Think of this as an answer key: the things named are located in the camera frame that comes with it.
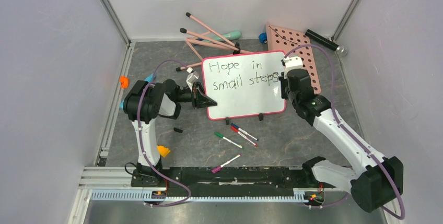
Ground red whiteboard marker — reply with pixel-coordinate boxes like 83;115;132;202
230;126;258;147

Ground pink framed whiteboard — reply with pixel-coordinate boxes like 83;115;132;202
202;51;286;120

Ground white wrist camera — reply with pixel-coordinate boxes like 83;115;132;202
282;55;303;73
186;67;200;89

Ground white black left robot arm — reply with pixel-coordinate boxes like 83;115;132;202
123;79;217;186

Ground blue whiteboard marker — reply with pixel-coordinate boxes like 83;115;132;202
230;123;258;141

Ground teal green toy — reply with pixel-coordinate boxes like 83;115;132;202
193;30;242;45

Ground white cable comb strip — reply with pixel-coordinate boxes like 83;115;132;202
90;189;307;203

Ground purple whiteboard marker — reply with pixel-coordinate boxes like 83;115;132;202
211;154;242;174

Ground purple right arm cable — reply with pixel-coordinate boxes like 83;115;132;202
284;44;406;220

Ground pink easel legs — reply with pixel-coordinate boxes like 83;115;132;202
180;12;251;67

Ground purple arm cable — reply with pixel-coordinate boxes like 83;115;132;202
284;44;406;220
136;60;193;208

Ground black flashlight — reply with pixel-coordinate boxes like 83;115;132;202
305;29;348;56

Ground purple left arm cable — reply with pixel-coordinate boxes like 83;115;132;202
136;60;193;208

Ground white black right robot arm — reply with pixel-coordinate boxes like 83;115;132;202
279;68;405;219

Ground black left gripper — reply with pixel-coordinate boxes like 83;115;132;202
174;82;217;110

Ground blue toy car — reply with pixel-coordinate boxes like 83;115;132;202
259;32;267;44

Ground pink perforated board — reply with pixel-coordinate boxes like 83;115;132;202
265;22;321;95

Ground black marker cap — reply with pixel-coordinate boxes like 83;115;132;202
173;127;183;133

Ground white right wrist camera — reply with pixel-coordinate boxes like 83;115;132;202
282;55;303;73

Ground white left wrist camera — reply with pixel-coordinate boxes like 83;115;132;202
186;67;200;89

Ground blue toy marker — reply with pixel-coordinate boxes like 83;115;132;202
120;74;156;110

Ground orange plastic piece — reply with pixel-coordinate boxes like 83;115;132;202
119;76;130;89

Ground yellow orange wedge block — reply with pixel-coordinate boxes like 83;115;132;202
157;145;171;158

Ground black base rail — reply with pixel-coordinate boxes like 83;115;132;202
131;167;336;197

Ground green whiteboard marker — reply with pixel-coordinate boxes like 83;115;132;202
214;132;243;149

